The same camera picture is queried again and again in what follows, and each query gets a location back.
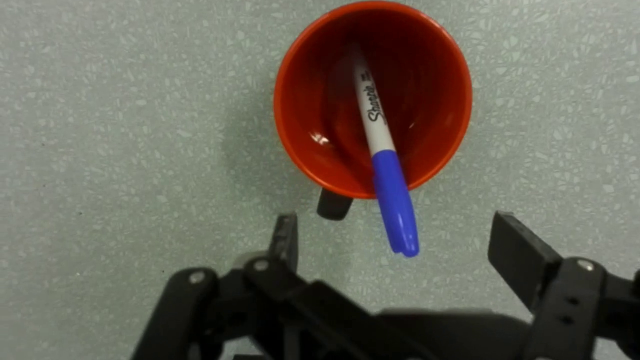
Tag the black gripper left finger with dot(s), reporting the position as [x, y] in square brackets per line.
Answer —
[201, 300]

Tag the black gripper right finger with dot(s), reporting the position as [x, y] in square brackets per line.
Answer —
[546, 280]

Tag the blue capped white marker pen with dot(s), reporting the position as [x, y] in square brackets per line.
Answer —
[392, 193]

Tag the red and black mug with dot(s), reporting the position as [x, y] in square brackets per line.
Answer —
[412, 101]

